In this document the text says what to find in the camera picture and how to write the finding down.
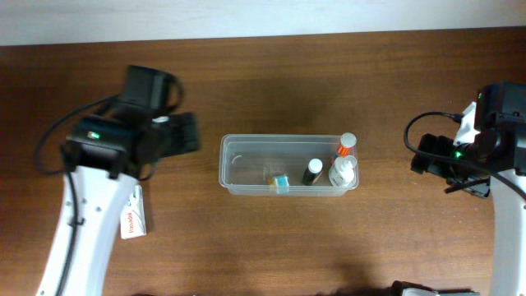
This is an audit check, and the clear plastic container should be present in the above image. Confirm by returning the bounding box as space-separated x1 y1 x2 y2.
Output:
219 134 359 197

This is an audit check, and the white medicine box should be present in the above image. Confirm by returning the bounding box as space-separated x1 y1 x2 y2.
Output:
120 185 147 239

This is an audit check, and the gold lid balm jar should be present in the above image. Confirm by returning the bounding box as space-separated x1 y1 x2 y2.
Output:
268 174 289 195

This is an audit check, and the white squeeze bottle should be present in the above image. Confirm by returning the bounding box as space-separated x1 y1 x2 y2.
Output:
329 155 358 187

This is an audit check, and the orange tube white cap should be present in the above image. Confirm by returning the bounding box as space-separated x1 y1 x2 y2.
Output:
331 132 357 163

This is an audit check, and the dark bottle white cap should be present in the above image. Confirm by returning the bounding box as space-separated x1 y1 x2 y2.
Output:
302 158 323 186

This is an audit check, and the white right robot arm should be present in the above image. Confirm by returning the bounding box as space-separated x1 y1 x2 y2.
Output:
404 123 525 296

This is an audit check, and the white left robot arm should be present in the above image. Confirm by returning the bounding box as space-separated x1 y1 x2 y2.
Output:
37 113 200 295

